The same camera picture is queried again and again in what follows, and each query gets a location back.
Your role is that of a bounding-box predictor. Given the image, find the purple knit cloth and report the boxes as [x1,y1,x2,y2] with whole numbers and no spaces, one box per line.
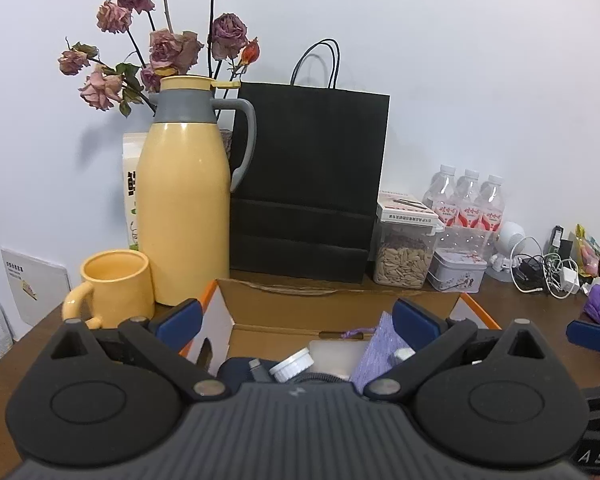
[350,312,408,394]

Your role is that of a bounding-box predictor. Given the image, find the yellow mug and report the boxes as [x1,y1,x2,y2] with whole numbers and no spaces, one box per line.
[61,249,156,330]

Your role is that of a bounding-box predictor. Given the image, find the small printed tin box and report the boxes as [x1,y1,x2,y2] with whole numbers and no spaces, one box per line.
[427,248,488,294]

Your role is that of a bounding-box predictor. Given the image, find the colourful snack packet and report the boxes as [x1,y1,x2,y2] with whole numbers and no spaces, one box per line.
[574,223,600,278]

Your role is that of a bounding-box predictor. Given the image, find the orange cardboard box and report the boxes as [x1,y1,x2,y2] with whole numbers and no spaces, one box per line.
[181,280,498,374]

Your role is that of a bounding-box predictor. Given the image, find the clear seed container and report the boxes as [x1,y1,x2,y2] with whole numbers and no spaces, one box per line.
[373,192,444,289]

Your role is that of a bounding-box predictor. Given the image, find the water bottle middle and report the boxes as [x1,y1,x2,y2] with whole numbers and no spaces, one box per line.
[453,169,480,229]

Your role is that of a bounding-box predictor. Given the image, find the water bottle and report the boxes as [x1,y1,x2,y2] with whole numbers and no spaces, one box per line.
[422,165,457,226]
[453,169,480,229]
[475,174,505,255]

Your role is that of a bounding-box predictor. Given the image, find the water bottle left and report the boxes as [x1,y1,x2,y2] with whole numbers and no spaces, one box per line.
[422,165,457,226]

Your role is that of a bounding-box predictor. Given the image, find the water bottle right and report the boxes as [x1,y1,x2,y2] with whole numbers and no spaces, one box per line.
[475,174,505,255]

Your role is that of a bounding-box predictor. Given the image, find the yellow thermos jug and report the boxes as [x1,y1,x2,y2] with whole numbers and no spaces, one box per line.
[135,76,257,306]

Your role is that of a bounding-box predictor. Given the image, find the white carton behind jug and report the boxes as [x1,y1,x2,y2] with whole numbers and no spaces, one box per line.
[122,132,147,249]

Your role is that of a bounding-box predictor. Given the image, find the black paper bag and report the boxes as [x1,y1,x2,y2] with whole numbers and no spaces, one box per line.
[228,38,391,283]

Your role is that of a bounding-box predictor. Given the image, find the dried rose bouquet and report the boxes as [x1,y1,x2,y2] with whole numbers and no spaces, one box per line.
[57,0,260,116]

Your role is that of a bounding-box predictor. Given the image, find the tangled charger cables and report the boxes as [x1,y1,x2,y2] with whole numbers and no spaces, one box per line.
[509,236,581,302]

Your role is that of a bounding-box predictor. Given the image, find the white round camera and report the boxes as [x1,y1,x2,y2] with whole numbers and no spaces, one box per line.
[486,221,526,283]

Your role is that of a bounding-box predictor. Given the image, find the white booklet against wall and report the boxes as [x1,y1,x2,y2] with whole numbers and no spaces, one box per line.
[1,248,71,326]

